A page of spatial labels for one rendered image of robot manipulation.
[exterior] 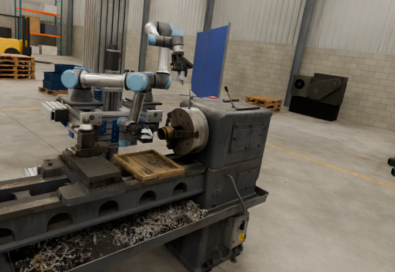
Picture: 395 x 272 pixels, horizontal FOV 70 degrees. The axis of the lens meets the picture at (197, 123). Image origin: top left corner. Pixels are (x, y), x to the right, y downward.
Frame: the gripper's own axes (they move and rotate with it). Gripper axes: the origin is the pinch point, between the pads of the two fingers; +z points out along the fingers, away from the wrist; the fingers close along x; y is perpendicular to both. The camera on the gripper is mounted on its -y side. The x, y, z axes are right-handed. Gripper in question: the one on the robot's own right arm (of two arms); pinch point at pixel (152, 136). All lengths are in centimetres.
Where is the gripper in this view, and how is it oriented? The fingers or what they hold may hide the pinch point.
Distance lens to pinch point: 171.8
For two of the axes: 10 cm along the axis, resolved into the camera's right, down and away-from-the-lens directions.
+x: 1.1, -9.6, -2.4
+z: 6.5, 2.5, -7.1
